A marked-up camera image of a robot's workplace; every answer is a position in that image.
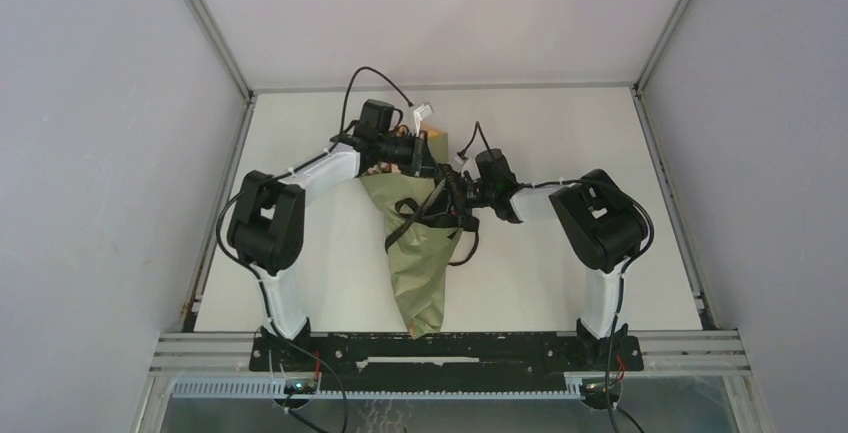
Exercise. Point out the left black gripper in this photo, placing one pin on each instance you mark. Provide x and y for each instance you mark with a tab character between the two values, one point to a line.
420	161

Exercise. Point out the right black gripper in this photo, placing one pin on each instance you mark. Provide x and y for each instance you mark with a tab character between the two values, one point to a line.
450	200

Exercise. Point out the orange wrapping paper sheet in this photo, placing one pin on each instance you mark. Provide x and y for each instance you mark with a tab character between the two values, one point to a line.
418	253

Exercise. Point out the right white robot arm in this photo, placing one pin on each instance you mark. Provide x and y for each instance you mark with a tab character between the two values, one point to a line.
606	229

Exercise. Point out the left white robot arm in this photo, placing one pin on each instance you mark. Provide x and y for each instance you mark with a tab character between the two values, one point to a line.
262	227

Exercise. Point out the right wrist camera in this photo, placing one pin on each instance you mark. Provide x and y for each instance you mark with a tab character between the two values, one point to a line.
495	168

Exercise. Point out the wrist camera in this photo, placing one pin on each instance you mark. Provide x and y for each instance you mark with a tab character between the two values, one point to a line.
374	120
495	168

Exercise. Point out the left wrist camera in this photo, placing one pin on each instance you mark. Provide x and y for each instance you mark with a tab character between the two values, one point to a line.
374	120

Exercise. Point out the black mounting base plate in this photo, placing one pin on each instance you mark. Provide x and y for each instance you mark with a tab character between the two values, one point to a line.
348	352

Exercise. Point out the white cable duct rail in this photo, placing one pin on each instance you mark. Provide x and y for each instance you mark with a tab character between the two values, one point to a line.
258	388

